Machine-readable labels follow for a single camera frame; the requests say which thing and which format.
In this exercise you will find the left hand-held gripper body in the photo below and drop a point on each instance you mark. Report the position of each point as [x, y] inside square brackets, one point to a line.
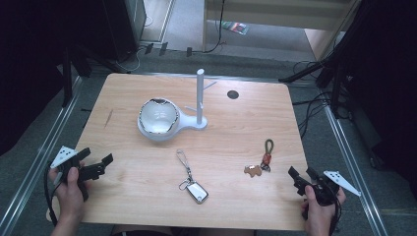
[64, 156]

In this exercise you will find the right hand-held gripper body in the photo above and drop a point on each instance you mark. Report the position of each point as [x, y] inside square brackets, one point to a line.
[341, 182]

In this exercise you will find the white key rack stand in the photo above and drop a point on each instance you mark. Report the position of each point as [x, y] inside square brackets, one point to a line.
[200, 98]

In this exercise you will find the person's right hand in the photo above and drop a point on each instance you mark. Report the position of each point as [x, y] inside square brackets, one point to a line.
[318, 213]

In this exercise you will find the person's left hand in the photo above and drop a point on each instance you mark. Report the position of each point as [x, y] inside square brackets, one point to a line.
[69, 196]

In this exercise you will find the white bowl with silver rim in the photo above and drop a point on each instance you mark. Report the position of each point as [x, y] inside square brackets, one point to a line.
[159, 116]

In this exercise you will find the black metal stand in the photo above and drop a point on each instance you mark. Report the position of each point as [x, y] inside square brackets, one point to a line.
[67, 78]

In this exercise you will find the black round table grommet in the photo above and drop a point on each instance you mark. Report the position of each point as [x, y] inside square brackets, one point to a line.
[232, 94]

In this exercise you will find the black tripod stand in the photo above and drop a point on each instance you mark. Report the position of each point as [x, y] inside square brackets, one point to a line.
[327, 62]

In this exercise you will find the black cabinet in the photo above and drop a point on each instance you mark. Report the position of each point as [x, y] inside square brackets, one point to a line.
[123, 26]

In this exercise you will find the light wooden shelf unit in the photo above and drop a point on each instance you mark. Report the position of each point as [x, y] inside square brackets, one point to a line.
[278, 13]

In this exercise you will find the colourful packet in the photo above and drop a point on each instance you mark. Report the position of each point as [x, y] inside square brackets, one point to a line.
[236, 27]

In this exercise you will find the metal floor rail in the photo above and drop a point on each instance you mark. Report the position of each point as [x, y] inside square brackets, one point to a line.
[354, 170]
[39, 157]

